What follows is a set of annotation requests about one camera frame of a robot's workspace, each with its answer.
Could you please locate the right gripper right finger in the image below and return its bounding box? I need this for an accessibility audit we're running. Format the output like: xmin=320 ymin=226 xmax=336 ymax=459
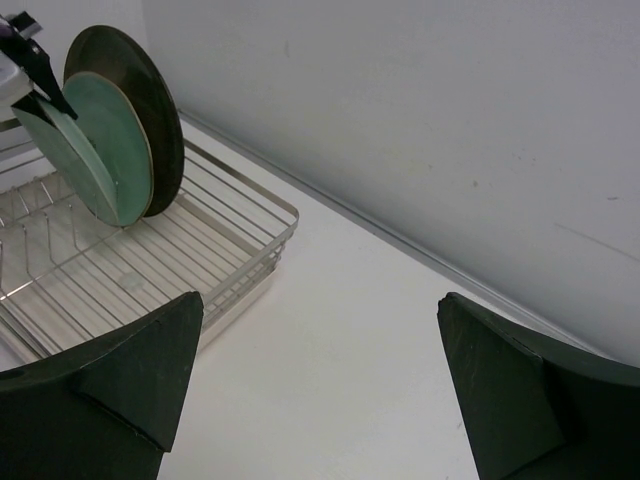
xmin=437 ymin=292 xmax=639 ymax=479

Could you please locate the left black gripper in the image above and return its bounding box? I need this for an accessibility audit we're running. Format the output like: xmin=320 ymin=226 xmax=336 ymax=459
xmin=1 ymin=11 xmax=78 ymax=120

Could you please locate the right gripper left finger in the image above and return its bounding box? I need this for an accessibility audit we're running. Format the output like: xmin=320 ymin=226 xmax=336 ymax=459
xmin=1 ymin=292 xmax=203 ymax=479

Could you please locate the brown plate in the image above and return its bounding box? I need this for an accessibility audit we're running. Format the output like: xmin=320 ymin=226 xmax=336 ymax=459
xmin=64 ymin=25 xmax=185 ymax=217

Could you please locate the green floral plate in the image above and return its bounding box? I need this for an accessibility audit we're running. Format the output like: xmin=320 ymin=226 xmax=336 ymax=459
xmin=63 ymin=71 xmax=153 ymax=227
xmin=12 ymin=93 xmax=119 ymax=226

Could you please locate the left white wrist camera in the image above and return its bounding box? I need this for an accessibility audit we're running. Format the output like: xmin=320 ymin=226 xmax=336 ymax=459
xmin=0 ymin=52 xmax=34 ymax=108

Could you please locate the wire dish rack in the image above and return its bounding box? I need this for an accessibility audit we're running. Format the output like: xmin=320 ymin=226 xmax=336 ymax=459
xmin=0 ymin=122 xmax=301 ymax=361

